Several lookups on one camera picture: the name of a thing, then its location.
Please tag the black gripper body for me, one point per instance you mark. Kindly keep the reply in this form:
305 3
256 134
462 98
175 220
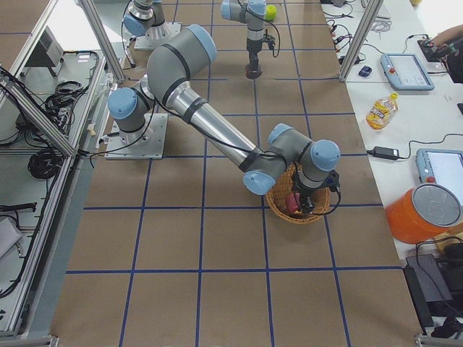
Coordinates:
254 58
303 194

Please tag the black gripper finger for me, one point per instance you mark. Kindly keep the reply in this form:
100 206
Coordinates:
253 62

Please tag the dark purple apple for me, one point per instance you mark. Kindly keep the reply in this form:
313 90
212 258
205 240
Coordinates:
252 73

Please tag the red apple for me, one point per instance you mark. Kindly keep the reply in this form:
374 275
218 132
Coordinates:
293 203

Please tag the green apple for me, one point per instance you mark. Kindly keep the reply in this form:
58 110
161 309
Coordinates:
271 12

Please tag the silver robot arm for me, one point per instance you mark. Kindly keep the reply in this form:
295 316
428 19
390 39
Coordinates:
146 23
167 83

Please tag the wicker basket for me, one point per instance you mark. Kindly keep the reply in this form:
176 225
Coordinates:
276 198

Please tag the black power adapter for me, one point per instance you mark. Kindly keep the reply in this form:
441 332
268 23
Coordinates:
384 153

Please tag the dark blue pouch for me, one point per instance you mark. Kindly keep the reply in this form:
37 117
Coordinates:
365 71

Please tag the orange drink bottle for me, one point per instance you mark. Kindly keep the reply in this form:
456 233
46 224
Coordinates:
382 112

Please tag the orange cylindrical container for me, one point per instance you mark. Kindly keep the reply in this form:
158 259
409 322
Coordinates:
422 213

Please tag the blue teach pendant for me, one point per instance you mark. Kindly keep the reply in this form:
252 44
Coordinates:
405 72
443 167

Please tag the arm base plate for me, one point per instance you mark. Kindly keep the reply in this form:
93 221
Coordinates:
157 35
146 143

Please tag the aluminium frame post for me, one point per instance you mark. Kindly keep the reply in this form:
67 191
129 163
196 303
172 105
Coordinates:
97 27
360 35

